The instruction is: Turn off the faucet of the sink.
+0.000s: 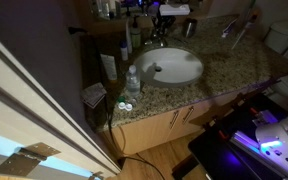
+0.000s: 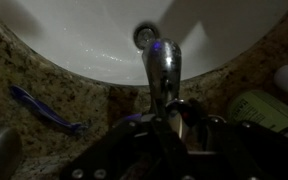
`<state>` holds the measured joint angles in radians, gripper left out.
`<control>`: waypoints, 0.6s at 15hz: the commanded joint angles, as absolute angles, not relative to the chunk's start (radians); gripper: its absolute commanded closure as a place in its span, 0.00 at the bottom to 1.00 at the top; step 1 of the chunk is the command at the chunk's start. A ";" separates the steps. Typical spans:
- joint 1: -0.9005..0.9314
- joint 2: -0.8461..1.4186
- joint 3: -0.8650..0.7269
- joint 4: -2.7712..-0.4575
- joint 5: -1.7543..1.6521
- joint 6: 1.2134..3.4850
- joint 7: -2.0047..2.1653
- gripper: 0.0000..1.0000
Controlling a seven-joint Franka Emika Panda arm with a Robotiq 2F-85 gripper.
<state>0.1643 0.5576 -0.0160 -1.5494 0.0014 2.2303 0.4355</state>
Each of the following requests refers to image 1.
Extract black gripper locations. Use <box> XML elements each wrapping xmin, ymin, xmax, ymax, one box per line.
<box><xmin>151</xmin><ymin>13</ymin><xmax>178</xmax><ymax>38</ymax></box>

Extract chrome sink faucet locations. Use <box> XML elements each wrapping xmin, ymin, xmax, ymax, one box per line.
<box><xmin>143</xmin><ymin>27</ymin><xmax>170</xmax><ymax>48</ymax></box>

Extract white oval sink basin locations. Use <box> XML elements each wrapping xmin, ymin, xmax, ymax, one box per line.
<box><xmin>133</xmin><ymin>47</ymin><xmax>205</xmax><ymax>88</ymax></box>

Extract soap pump dispenser bottle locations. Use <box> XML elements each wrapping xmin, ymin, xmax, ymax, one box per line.
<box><xmin>130</xmin><ymin>15</ymin><xmax>142</xmax><ymax>50</ymax></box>

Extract metal cup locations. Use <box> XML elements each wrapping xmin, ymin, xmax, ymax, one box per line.
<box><xmin>181</xmin><ymin>17</ymin><xmax>199</xmax><ymax>39</ymax></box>

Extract small white bottle blue cap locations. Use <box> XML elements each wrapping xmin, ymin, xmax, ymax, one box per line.
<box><xmin>119</xmin><ymin>40</ymin><xmax>130</xmax><ymax>62</ymax></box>

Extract clear water bottle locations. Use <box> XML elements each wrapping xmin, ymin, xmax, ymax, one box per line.
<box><xmin>125</xmin><ymin>64</ymin><xmax>142</xmax><ymax>98</ymax></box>

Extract white lotion tube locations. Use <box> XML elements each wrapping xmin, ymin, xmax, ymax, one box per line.
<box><xmin>99</xmin><ymin>53</ymin><xmax>119</xmax><ymax>84</ymax></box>

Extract toothpaste tube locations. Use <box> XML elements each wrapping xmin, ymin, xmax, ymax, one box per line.
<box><xmin>220</xmin><ymin>17</ymin><xmax>239</xmax><ymax>39</ymax></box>

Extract white contact lens case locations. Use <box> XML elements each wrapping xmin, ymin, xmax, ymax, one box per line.
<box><xmin>117</xmin><ymin>101</ymin><xmax>134</xmax><ymax>112</ymax></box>

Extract folded white cloth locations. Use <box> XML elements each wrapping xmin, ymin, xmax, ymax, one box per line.
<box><xmin>80</xmin><ymin>81</ymin><xmax>108</xmax><ymax>109</ymax></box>

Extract wooden vanity cabinet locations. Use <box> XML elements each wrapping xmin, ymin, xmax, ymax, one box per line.
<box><xmin>109</xmin><ymin>85</ymin><xmax>256</xmax><ymax>157</ymax></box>

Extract dark bin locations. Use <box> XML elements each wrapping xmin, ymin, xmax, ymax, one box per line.
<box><xmin>83</xmin><ymin>98</ymin><xmax>110</xmax><ymax>134</ymax></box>

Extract white toilet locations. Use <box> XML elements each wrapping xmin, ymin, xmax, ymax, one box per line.
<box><xmin>263</xmin><ymin>13</ymin><xmax>288</xmax><ymax>111</ymax></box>

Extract black robot cart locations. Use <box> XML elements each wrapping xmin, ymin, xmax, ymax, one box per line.
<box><xmin>171</xmin><ymin>91</ymin><xmax>288</xmax><ymax>180</ymax></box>

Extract white door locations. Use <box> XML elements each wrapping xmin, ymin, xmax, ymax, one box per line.
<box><xmin>0</xmin><ymin>25</ymin><xmax>122</xmax><ymax>180</ymax></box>

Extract metal door hinge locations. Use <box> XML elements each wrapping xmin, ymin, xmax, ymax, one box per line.
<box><xmin>0</xmin><ymin>141</ymin><xmax>62</xmax><ymax>178</ymax></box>

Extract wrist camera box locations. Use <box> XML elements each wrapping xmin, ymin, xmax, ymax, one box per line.
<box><xmin>158</xmin><ymin>3</ymin><xmax>192</xmax><ymax>17</ymax></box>

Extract wood framed wall mirror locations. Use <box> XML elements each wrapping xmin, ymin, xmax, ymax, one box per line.
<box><xmin>89</xmin><ymin>0</ymin><xmax>216</xmax><ymax>23</ymax></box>

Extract broom with green handle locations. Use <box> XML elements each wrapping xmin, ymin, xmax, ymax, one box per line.
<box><xmin>231</xmin><ymin>0</ymin><xmax>259</xmax><ymax>52</ymax></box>

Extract metal cabinet door handle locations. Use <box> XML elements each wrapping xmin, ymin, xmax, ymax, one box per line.
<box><xmin>169</xmin><ymin>109</ymin><xmax>181</xmax><ymax>130</ymax></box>
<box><xmin>181</xmin><ymin>105</ymin><xmax>196</xmax><ymax>126</ymax></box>

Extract black power cable with plug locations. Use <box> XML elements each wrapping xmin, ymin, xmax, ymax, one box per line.
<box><xmin>67</xmin><ymin>26</ymin><xmax>167</xmax><ymax>180</ymax></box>

